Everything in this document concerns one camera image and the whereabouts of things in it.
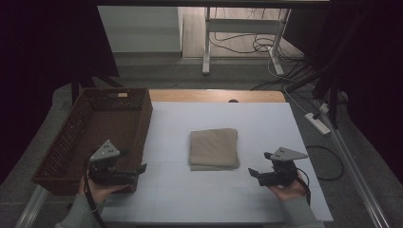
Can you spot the metal rail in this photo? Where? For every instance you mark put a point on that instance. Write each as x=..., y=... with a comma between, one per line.
x=358, y=183

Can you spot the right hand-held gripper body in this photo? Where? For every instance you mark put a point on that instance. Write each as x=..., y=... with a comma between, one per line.
x=286, y=154

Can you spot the beige cloth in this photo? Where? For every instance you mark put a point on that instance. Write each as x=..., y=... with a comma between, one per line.
x=214, y=147

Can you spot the person's left hand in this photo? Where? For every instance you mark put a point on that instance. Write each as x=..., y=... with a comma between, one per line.
x=98, y=191

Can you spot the black curtain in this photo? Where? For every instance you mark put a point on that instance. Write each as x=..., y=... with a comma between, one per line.
x=38, y=63
x=374, y=63

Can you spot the brown wicker basket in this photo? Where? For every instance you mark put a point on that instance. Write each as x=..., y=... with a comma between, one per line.
x=104, y=123

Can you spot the white desk frame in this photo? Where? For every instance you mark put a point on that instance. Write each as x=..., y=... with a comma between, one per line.
x=244, y=25

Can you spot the wooden table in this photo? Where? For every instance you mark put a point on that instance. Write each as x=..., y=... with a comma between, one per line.
x=206, y=95

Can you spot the white table mat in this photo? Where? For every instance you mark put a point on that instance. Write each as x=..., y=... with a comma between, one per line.
x=253, y=126

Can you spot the white power strip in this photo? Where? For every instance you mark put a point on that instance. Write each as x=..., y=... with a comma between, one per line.
x=316, y=123

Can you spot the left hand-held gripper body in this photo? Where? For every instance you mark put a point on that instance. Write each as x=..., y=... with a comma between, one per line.
x=103, y=152

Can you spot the person's right hand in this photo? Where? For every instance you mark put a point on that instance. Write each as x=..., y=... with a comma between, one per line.
x=290, y=191

